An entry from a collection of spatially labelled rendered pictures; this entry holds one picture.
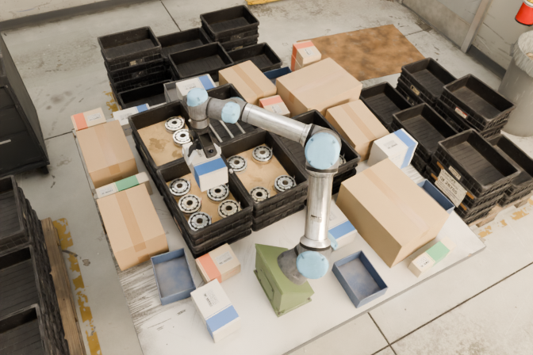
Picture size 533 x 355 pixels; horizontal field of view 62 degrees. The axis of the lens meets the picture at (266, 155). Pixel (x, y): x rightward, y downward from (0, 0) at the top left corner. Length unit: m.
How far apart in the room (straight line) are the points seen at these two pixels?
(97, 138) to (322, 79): 1.27
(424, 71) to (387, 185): 1.79
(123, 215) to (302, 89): 1.19
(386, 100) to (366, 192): 1.59
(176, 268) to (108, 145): 0.72
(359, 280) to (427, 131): 1.50
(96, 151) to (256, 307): 1.08
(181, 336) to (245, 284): 0.34
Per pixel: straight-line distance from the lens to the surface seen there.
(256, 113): 1.71
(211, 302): 1.89
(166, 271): 2.07
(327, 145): 1.52
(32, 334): 2.35
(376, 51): 4.56
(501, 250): 3.36
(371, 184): 2.15
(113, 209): 2.10
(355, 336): 2.75
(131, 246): 1.98
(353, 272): 2.10
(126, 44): 3.67
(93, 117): 2.54
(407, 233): 2.03
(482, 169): 3.03
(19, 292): 2.60
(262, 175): 2.18
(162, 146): 2.34
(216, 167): 1.82
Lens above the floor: 2.53
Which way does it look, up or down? 49 degrees down
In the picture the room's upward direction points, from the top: 4 degrees clockwise
